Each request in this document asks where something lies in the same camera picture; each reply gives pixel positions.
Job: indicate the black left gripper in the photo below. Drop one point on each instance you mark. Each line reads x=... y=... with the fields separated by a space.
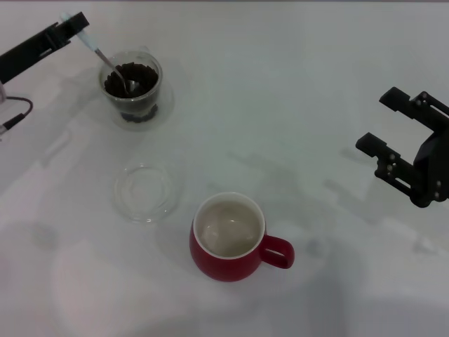
x=21 y=58

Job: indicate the red ceramic mug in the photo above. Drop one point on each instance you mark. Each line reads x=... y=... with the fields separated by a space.
x=217 y=267

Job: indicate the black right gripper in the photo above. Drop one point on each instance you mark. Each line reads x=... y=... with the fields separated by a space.
x=435 y=165

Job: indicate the clear glass cup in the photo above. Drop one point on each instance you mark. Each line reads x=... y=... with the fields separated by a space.
x=105 y=94

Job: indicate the pile of coffee beans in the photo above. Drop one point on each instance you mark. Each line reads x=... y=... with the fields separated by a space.
x=144 y=79

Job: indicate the clear glass saucer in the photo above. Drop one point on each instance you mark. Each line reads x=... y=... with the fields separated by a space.
x=147 y=196

